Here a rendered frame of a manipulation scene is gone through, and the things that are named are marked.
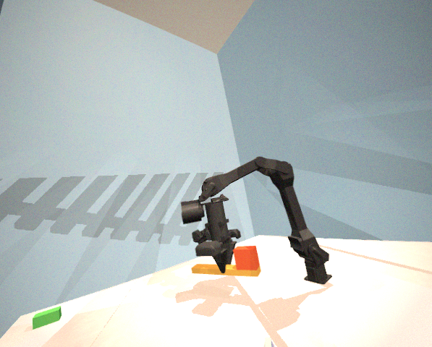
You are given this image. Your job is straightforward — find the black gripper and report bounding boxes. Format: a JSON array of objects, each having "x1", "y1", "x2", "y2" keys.
[{"x1": 195, "y1": 216, "x2": 241, "y2": 273}]

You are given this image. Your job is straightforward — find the orange bar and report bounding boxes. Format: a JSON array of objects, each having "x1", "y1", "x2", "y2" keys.
[{"x1": 192, "y1": 246, "x2": 261, "y2": 277}]

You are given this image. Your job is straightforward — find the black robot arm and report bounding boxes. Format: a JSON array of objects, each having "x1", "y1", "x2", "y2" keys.
[{"x1": 181, "y1": 156, "x2": 332, "y2": 285}]

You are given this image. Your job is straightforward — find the green rectangular block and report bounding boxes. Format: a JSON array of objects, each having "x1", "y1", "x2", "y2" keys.
[{"x1": 32, "y1": 306, "x2": 62, "y2": 330}]

